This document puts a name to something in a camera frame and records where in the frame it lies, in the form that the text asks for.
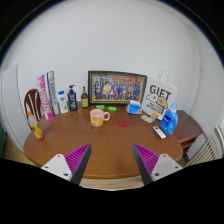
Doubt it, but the flat round red coaster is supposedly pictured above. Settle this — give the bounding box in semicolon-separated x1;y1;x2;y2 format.
118;119;132;128

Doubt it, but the brown side table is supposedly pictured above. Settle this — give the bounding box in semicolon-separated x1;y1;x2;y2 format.
173;109;204;158

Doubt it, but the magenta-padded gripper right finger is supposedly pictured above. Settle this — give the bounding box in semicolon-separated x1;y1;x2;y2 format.
131;143;184;186

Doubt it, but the dark blue pump bottle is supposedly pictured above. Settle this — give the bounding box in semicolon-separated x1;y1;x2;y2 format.
67;84;79;112

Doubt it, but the framed group photo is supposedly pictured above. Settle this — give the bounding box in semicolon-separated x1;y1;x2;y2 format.
87;70;148;106

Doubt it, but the white refrigerator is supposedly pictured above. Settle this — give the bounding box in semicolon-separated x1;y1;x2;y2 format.
0;64;31;151

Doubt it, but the white remote control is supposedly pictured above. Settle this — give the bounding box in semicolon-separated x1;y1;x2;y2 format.
152;125;167;140

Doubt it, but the pink patterned mug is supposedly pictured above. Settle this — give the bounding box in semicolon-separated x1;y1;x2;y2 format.
89;108;111;128

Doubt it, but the dark yellow-labelled pump bottle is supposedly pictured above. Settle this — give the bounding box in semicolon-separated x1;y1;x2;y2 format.
80;86;90;109

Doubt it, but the white paper gift bag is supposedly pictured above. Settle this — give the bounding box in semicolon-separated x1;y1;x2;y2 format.
141;69;179;121

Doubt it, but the patterned snack packet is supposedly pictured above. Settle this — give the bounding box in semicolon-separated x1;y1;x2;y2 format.
140;114;155;124

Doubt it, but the blue detergent bottle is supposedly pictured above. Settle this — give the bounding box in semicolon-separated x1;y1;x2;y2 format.
159;102;179;136

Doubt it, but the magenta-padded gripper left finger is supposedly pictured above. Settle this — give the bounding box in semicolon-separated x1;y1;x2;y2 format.
41;143;93;186

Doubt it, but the white shampoo bottle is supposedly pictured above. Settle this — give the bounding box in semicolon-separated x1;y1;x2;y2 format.
57;90;70;115

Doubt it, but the blue tissue pack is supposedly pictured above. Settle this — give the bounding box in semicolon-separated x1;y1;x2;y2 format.
125;99;143;116

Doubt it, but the orange-capped juice bottle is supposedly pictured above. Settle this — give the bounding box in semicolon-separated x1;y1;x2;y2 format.
27;110;45;141

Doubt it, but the pink white tall box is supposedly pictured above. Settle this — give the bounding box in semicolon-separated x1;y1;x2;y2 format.
36;74;54;122

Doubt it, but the brown wooden chair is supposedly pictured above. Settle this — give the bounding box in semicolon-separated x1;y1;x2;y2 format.
23;88;43;122

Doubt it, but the green crate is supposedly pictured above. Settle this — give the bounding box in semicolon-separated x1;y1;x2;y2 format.
0;123;7;158

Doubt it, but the white radiator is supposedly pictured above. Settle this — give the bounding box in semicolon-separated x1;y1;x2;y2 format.
184;134;223;168

